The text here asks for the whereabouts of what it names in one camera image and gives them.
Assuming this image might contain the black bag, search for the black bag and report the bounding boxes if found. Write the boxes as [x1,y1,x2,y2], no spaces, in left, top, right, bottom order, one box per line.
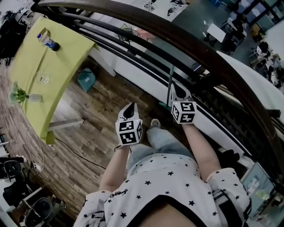
[218,149,241,165]

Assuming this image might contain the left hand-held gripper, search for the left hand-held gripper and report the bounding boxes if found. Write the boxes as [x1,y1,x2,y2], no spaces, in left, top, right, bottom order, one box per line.
[115,102,143,147]

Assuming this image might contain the grey office chair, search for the grey office chair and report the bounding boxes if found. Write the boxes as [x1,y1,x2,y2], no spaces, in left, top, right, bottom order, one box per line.
[24,196,65,227]

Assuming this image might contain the person's right forearm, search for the person's right forearm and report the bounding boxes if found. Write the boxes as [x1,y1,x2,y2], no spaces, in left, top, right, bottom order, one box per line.
[183,123,222,181]

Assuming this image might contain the white star-print shirt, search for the white star-print shirt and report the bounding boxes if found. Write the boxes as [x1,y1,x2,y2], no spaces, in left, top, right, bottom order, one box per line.
[74,153,252,227]

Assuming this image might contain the vase with green plant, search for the vase with green plant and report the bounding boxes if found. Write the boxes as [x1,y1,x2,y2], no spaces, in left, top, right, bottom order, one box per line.
[8,82,30,105]

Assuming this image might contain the black wrist band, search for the black wrist band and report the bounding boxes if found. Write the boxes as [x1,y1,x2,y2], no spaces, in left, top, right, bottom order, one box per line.
[114,145,132,154]

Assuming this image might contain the white power strip with cables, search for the white power strip with cables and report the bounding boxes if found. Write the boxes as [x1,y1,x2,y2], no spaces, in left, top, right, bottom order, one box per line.
[12,122,45,173]

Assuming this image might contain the white desk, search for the white desk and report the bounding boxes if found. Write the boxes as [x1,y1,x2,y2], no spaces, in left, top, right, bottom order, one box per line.
[206,23,227,43]

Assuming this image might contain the clear glass mug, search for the clear glass mug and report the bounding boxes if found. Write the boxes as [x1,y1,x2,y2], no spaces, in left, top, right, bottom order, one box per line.
[34,70,50,85]

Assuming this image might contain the black office chair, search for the black office chair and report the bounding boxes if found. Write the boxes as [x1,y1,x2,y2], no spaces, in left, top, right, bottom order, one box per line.
[3,184,30,208]
[0,16,28,59]
[0,159,23,180]

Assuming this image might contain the teal notice board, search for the teal notice board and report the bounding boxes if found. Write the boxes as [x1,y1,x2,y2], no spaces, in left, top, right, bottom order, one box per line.
[241,163,278,219]

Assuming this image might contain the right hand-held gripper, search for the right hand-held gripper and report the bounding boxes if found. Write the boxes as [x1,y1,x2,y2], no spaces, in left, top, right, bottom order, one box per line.
[170,83,197,125]

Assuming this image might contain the grey sneaker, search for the grey sneaker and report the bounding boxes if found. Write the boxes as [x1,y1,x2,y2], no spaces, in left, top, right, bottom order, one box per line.
[150,118,162,129]

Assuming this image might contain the green tablecloth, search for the green tablecloth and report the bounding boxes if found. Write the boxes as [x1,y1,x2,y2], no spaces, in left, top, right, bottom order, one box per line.
[10,16,99,145]

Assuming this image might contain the teal bin under table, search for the teal bin under table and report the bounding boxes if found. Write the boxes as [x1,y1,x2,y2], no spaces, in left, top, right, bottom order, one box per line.
[77,68,97,93]

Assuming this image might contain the white ribbed vase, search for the white ribbed vase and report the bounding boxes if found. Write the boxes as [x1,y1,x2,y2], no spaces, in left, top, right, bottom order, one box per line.
[28,93,43,103]

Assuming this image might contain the cola bottle with blue label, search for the cola bottle with blue label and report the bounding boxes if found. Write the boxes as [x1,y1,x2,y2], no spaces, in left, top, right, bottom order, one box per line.
[36,32,61,52]

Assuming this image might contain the black power cable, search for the black power cable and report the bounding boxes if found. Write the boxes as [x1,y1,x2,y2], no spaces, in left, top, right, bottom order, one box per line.
[54,137,107,170]

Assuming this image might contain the light blue jeans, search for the light blue jeans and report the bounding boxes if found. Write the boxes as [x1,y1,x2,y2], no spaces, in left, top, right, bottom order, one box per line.
[127,127,196,178]

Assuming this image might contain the pink chair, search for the pink chair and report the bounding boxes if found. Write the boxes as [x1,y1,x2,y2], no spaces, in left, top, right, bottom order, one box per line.
[139,30,154,41]

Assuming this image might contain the person's left forearm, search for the person's left forearm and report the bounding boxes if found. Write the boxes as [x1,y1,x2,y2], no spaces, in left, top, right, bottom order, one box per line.
[99,145,131,192]

